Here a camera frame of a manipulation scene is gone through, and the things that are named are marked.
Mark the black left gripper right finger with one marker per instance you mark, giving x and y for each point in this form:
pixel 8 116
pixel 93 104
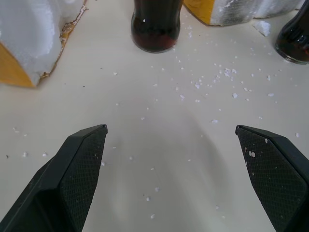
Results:
pixel 272 174

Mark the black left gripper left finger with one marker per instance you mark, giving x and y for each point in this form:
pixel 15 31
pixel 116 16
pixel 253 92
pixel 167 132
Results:
pixel 60 178

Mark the dark cola bottle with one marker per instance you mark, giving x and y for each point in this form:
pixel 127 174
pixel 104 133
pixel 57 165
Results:
pixel 293 41
pixel 155 29

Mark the white foam piece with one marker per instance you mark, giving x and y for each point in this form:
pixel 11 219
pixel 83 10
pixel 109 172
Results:
pixel 26 41

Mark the white foam block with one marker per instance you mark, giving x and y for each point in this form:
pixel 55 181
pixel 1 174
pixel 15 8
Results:
pixel 231 10

